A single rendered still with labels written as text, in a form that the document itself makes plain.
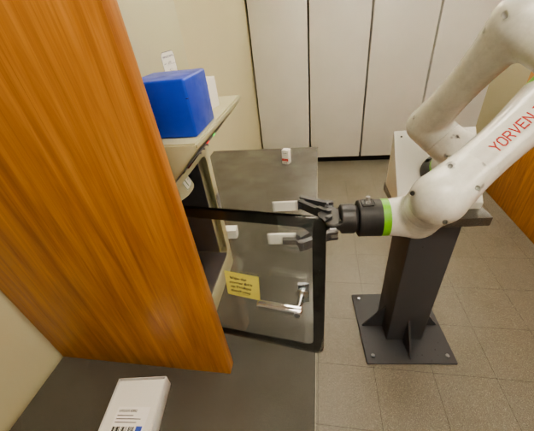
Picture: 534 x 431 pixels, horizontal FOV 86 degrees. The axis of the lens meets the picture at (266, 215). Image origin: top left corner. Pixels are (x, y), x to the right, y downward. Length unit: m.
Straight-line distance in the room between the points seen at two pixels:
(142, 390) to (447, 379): 1.57
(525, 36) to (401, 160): 0.62
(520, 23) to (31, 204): 1.00
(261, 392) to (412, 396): 1.20
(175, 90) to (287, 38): 3.09
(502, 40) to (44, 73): 0.87
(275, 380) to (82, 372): 0.52
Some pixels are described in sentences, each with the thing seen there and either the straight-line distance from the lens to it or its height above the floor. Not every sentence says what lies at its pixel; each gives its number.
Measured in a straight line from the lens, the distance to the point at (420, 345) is 2.03.
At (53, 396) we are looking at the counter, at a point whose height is 0.94.
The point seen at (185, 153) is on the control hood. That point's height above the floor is 1.49.
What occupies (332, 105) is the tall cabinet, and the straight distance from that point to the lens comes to 3.65.
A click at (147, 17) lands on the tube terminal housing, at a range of 0.67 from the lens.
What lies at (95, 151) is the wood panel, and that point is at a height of 1.54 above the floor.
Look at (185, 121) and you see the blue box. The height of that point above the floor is 1.54.
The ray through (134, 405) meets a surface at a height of 0.98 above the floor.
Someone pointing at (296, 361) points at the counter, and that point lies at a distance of 0.82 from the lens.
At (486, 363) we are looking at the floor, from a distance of 2.12.
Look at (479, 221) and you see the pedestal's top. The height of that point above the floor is 0.93.
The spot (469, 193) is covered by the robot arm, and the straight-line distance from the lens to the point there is 0.65.
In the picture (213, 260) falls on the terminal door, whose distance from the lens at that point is 0.61.
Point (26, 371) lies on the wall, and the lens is 1.04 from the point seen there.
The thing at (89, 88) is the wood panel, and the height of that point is 1.61.
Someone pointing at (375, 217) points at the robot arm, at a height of 1.25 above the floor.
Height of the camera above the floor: 1.67
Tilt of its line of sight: 35 degrees down
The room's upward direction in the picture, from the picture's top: 7 degrees counter-clockwise
